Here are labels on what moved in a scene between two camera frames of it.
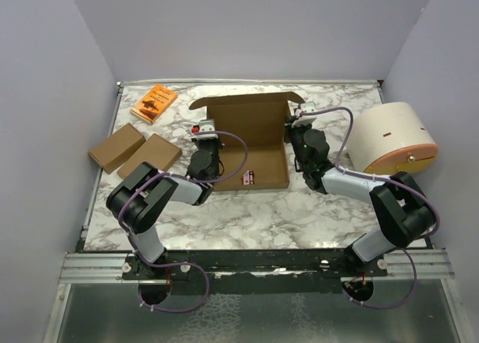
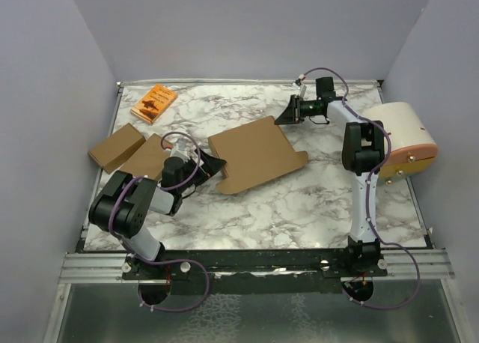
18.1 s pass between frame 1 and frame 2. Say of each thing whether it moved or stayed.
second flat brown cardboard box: stayed
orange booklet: stayed
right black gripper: moved
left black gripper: moved
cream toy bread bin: stayed
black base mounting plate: stayed
